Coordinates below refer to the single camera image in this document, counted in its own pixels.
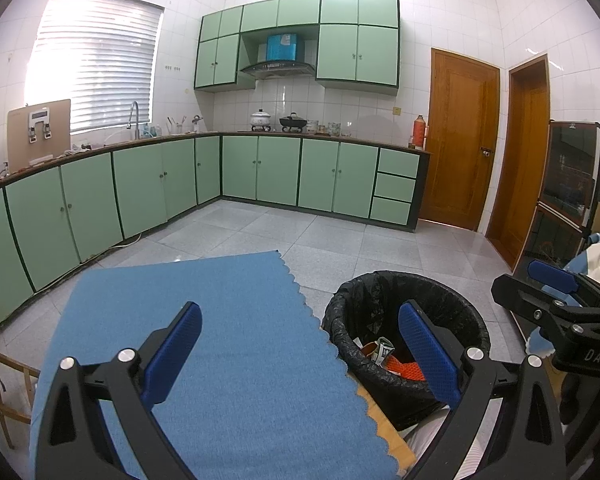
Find plain wooden door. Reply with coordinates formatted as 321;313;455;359
486;54;552;271

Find green wall cabinet unit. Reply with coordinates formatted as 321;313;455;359
194;0;401;97

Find green foil packet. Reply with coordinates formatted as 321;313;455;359
372;338;397;366

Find black glass cabinet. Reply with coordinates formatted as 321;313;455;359
512;120;600;281

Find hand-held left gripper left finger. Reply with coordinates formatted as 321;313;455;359
34;301;203;480

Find green cabinet drawer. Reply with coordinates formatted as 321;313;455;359
370;197;412;226
377;148;421;178
374;173;416;204

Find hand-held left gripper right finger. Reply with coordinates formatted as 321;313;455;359
397;300;567;480

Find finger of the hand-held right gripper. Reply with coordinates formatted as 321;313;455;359
526;259;600;306
491;274;573;333

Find wooden door with handle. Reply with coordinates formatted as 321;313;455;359
419;47;502;232

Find chrome kitchen faucet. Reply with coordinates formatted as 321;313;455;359
127;101;142;140

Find range hood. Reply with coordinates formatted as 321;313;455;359
239;60;317;80

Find light blue scalloped cloth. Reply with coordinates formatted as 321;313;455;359
525;232;600;357

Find trash bin with black bag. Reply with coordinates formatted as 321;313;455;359
321;270;492;433

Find white window blind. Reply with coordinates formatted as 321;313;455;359
25;0;166;136

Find green base cabinet run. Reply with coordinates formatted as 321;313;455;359
0;132;433;328

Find white bracket on board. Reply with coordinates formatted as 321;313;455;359
27;109;52;145

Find blue scalloped table mat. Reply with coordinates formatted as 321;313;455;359
29;251;411;480

